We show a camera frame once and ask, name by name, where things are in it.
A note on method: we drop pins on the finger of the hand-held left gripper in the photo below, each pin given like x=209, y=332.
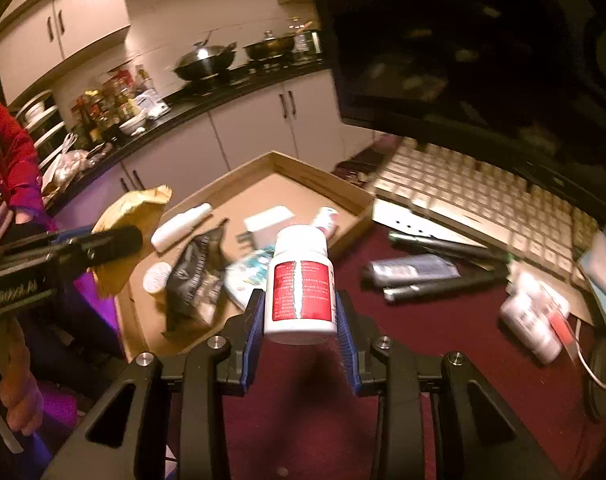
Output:
x=113, y=245
x=65, y=241

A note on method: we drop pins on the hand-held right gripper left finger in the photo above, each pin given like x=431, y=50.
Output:
x=253, y=335

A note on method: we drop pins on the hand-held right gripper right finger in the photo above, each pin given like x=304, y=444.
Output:
x=345, y=340

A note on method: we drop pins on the yellow snack packet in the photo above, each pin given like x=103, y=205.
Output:
x=133, y=210

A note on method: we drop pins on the yellow round jar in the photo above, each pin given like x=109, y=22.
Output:
x=155, y=277

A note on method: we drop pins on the blue cartoon tissue pack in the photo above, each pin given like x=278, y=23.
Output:
x=248, y=272

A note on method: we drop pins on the white bottle red label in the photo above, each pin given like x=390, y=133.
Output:
x=298, y=285

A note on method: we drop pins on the white dropper bottle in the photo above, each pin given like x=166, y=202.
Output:
x=178, y=227

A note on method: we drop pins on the black snack packet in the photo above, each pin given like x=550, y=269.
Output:
x=195, y=280

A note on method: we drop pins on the white charger plug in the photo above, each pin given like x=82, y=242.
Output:
x=265, y=222

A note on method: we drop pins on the heart-print hand cream tube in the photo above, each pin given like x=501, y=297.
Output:
x=325, y=220

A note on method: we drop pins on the shallow cardboard box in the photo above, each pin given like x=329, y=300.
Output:
x=228, y=195

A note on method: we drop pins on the green-capped black marker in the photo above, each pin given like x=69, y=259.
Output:
x=433, y=245

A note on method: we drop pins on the person's left hand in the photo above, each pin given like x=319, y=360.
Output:
x=23, y=400

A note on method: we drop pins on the plastic bags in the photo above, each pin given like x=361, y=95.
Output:
x=73, y=160

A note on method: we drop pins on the white bowl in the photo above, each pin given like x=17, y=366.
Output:
x=133, y=124

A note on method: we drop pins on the dish rack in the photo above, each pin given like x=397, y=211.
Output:
x=40, y=120

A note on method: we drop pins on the cluster of condiment bottles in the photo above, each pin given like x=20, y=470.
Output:
x=103, y=105

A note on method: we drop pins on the white packet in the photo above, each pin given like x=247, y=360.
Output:
x=153, y=102

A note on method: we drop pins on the dark pouch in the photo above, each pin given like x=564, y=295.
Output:
x=358, y=170

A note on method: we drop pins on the black kitchen counter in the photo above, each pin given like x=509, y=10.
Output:
x=208, y=92

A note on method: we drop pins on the white lower cabinets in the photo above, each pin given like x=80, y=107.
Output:
x=263, y=125

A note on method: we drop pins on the white cabinets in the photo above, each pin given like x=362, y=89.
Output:
x=263, y=125
x=58, y=25

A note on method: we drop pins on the white tube orange cap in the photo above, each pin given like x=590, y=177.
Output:
x=533, y=285

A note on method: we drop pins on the beige computer keyboard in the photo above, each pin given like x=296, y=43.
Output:
x=483, y=195

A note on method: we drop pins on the steel wok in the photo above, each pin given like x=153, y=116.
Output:
x=203, y=62

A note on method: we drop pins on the white upper cabinets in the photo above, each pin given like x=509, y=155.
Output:
x=58, y=25

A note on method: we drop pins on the lidded frying pan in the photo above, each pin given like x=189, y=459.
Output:
x=268, y=47

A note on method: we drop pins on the steel pot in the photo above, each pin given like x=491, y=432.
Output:
x=305, y=40

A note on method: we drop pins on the black computer monitor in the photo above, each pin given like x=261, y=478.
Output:
x=458, y=35

